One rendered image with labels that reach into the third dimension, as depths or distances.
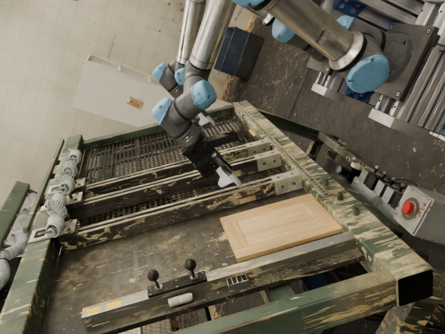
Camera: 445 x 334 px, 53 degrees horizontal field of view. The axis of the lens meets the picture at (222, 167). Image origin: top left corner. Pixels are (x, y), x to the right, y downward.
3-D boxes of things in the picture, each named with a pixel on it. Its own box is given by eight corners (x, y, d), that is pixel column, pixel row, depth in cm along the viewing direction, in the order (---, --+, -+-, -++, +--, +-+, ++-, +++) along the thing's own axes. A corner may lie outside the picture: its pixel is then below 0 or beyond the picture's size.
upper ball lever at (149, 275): (166, 293, 147) (159, 276, 137) (155, 296, 147) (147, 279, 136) (163, 282, 150) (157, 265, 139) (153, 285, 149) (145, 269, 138)
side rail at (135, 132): (236, 120, 328) (234, 106, 323) (87, 158, 315) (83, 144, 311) (234, 117, 335) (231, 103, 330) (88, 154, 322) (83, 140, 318)
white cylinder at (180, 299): (170, 309, 144) (194, 302, 145) (168, 302, 143) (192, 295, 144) (169, 303, 147) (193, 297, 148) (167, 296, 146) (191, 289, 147)
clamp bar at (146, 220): (304, 189, 199) (297, 140, 190) (37, 263, 186) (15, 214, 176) (296, 181, 208) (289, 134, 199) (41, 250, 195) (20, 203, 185)
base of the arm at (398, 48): (392, 33, 143) (367, 22, 140) (420, 37, 129) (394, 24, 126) (371, 78, 147) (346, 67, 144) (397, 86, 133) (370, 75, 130)
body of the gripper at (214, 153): (204, 171, 147) (179, 147, 142) (223, 154, 146) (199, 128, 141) (208, 181, 140) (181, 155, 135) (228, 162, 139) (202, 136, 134)
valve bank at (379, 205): (458, 209, 158) (405, 191, 150) (438, 242, 162) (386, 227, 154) (383, 160, 203) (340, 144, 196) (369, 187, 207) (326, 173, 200)
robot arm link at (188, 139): (191, 118, 139) (194, 126, 132) (200, 129, 141) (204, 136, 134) (173, 134, 140) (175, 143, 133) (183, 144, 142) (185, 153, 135)
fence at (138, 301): (356, 247, 155) (355, 238, 153) (85, 327, 144) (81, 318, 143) (349, 240, 159) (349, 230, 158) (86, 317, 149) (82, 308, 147)
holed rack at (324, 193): (330, 195, 181) (330, 194, 180) (324, 197, 180) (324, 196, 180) (237, 102, 331) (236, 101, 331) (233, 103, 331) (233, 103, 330)
